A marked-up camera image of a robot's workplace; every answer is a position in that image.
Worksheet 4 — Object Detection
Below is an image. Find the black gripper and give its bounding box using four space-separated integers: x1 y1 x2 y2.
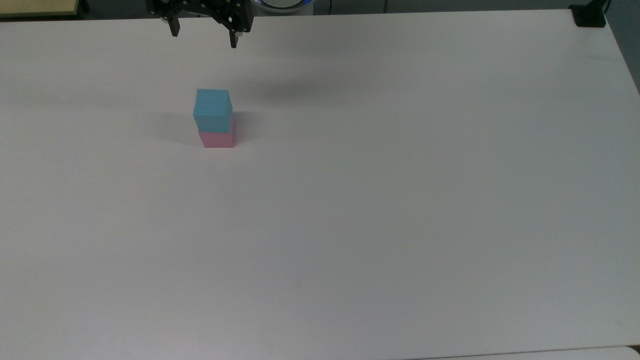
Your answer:
146 0 254 49

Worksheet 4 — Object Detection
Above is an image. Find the pink cube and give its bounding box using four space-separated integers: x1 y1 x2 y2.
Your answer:
198 118 236 149

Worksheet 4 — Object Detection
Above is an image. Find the black table clamp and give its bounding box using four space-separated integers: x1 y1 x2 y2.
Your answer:
569 0 612 28

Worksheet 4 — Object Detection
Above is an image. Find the blue cube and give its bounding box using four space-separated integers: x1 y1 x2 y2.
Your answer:
193 89 234 133

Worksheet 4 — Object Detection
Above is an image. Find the yellow wooden board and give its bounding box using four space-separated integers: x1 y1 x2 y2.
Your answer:
0 0 82 19

